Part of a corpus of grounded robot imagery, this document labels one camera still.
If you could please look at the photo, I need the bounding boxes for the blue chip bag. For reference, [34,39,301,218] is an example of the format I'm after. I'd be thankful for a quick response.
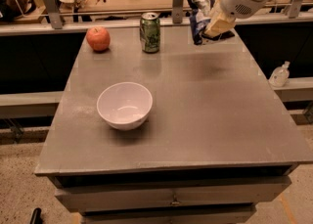
[187,0,216,45]

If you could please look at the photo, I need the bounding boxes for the white bowl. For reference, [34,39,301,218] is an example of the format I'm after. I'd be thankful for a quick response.
[97,82,154,131]

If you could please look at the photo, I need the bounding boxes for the green soda can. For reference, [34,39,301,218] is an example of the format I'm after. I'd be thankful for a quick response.
[140,12,160,53]

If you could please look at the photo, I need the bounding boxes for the clear sanitizer bottle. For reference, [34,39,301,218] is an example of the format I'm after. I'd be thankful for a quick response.
[269,61,290,87]

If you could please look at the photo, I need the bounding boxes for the red apple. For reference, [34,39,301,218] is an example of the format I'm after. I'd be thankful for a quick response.
[86,26,111,52]

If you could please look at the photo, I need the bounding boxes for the grey drawer with latch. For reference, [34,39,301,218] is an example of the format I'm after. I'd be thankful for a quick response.
[55,176,291,212]

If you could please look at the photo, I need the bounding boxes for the black cylinder on floor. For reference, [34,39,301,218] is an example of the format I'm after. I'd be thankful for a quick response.
[29,207,43,224]

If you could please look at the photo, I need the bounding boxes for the middle metal rail bracket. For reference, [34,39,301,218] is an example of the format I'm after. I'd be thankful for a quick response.
[172,0,184,23]

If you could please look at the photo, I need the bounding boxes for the left metal rail bracket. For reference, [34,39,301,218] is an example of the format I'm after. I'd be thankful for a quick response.
[43,0,63,29]

